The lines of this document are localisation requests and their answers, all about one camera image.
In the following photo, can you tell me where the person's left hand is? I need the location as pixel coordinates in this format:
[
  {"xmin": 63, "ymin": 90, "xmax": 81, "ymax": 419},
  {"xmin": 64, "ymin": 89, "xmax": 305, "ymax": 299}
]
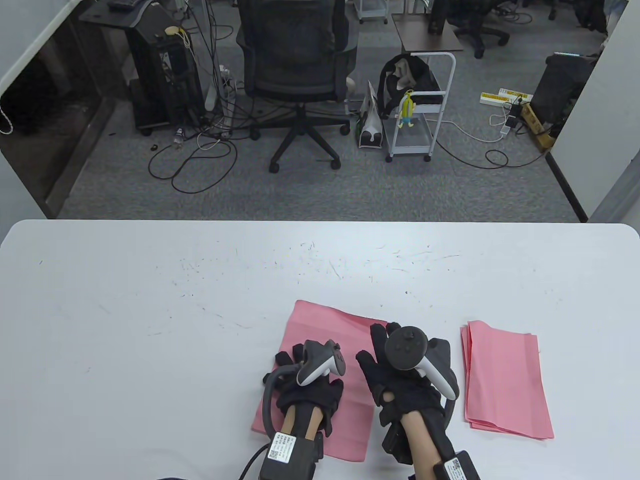
[{"xmin": 263, "ymin": 342, "xmax": 345, "ymax": 438}]

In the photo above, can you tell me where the person's right hand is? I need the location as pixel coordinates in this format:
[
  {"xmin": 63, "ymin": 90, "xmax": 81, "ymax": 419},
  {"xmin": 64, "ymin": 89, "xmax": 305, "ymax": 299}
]
[{"xmin": 356, "ymin": 322, "xmax": 451, "ymax": 428}]

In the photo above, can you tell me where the pink cloth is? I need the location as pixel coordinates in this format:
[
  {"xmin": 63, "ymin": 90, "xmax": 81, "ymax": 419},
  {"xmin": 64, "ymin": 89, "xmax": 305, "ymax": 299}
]
[
  {"xmin": 250, "ymin": 300, "xmax": 390, "ymax": 462},
  {"xmin": 465, "ymin": 320, "xmax": 555, "ymax": 440},
  {"xmin": 460, "ymin": 325, "xmax": 551, "ymax": 440}
]

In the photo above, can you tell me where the person's right forearm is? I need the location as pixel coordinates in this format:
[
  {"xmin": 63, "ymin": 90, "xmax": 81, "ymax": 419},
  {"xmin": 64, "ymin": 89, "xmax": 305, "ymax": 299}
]
[{"xmin": 400, "ymin": 412, "xmax": 443, "ymax": 480}]

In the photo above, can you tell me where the person's left forearm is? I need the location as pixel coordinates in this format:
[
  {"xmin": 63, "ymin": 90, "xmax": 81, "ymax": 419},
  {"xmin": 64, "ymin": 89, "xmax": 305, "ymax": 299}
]
[{"xmin": 277, "ymin": 404, "xmax": 323, "ymax": 441}]

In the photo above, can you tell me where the white rolling cart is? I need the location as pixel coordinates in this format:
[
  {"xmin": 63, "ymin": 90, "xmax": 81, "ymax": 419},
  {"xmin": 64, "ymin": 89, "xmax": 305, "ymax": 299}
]
[{"xmin": 385, "ymin": 51, "xmax": 457, "ymax": 163}]

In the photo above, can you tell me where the white tote bag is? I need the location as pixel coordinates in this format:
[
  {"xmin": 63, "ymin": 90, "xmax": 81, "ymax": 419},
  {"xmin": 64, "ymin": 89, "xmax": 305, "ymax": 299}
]
[{"xmin": 356, "ymin": 80, "xmax": 385, "ymax": 150}]

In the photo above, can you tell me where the yellow toy figure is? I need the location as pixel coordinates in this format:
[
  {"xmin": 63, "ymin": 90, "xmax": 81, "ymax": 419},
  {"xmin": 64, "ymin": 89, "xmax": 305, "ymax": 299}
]
[{"xmin": 397, "ymin": 90, "xmax": 417, "ymax": 131}]

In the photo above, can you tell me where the long white power strip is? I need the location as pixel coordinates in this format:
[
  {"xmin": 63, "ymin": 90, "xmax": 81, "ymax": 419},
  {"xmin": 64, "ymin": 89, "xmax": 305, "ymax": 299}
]
[{"xmin": 205, "ymin": 65, "xmax": 237, "ymax": 138}]

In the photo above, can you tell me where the black bag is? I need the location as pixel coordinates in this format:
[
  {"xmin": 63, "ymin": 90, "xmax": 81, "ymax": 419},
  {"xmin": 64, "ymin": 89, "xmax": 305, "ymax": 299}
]
[{"xmin": 376, "ymin": 55, "xmax": 443, "ymax": 120}]

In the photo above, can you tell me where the black mesh office chair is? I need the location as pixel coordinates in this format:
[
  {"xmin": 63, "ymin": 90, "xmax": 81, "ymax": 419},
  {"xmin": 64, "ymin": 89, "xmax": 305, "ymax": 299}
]
[{"xmin": 236, "ymin": 0, "xmax": 360, "ymax": 174}]

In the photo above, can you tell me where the black lit computer case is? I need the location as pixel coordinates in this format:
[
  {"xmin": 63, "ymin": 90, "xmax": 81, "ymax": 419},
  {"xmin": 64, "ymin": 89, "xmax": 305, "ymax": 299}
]
[{"xmin": 530, "ymin": 51, "xmax": 598, "ymax": 126}]

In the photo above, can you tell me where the brown side table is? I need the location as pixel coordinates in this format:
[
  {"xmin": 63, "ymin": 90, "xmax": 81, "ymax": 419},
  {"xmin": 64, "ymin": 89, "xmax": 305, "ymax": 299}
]
[{"xmin": 391, "ymin": 13, "xmax": 465, "ymax": 54}]

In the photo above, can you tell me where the black computer tower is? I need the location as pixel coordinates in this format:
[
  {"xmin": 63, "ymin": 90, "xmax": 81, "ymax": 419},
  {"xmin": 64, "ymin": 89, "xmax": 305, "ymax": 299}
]
[{"xmin": 125, "ymin": 22, "xmax": 208, "ymax": 137}]

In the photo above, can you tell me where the black swivel chair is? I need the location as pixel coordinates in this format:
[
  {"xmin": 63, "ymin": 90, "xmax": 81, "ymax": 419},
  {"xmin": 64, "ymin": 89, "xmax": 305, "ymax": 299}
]
[{"xmin": 447, "ymin": 0, "xmax": 511, "ymax": 59}]

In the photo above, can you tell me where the black bottle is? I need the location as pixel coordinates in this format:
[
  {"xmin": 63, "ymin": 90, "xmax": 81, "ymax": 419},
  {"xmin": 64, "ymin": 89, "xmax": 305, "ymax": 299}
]
[{"xmin": 427, "ymin": 0, "xmax": 448, "ymax": 35}]

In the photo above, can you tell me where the small cream gadget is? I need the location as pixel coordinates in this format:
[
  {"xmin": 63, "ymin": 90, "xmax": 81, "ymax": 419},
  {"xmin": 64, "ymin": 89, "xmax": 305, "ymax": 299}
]
[{"xmin": 165, "ymin": 26, "xmax": 192, "ymax": 51}]

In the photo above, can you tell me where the dark wooden desk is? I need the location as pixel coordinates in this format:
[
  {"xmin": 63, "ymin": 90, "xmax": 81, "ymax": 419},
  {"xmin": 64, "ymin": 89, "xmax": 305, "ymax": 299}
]
[{"xmin": 79, "ymin": 0, "xmax": 161, "ymax": 31}]

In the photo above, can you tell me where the black wrist module cable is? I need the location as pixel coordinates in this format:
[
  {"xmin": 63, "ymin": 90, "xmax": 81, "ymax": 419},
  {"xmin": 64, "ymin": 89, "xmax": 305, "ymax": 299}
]
[{"xmin": 239, "ymin": 444, "xmax": 268, "ymax": 480}]

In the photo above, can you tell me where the thin black floor cable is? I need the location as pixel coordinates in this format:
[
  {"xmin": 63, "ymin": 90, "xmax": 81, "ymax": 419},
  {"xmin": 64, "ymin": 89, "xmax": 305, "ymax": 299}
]
[{"xmin": 435, "ymin": 139, "xmax": 547, "ymax": 170}]

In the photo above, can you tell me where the looped black floor cable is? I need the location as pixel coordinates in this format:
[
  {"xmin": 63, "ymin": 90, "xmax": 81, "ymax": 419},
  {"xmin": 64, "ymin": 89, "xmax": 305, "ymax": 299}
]
[{"xmin": 147, "ymin": 137, "xmax": 238, "ymax": 195}]

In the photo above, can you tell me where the white floor cable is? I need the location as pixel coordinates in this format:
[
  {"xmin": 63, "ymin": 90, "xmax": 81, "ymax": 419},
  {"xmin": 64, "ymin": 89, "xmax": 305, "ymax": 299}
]
[{"xmin": 440, "ymin": 112, "xmax": 521, "ymax": 144}]

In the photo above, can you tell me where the tangle of black cables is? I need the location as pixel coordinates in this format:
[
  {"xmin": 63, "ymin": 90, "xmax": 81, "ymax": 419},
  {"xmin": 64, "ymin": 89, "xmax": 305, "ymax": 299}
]
[{"xmin": 170, "ymin": 0, "xmax": 261, "ymax": 142}]

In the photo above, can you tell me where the small white wire cart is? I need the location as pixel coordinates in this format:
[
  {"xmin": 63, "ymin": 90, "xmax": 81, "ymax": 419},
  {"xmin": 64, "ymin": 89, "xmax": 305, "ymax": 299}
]
[{"xmin": 357, "ymin": 0, "xmax": 390, "ymax": 25}]

